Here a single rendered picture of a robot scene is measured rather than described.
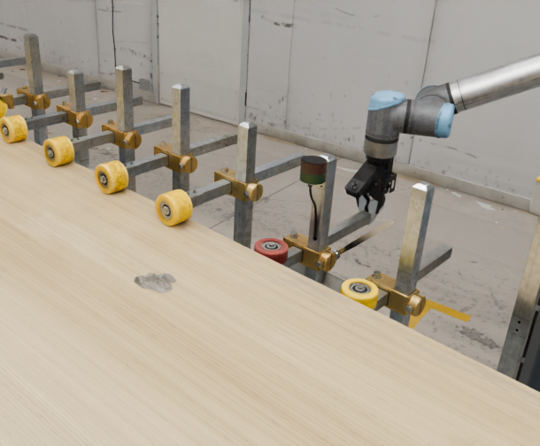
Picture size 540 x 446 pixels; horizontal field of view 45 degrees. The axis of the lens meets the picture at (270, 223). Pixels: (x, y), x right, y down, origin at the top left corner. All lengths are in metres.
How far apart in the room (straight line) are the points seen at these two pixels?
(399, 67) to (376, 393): 3.38
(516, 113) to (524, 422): 3.12
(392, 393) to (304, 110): 3.75
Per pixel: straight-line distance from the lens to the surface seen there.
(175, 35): 5.40
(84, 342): 1.23
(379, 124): 1.72
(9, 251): 1.54
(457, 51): 4.19
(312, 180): 1.45
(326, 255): 1.58
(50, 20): 6.52
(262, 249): 1.50
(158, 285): 1.35
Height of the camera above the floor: 1.64
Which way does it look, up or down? 27 degrees down
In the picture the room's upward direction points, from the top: 4 degrees clockwise
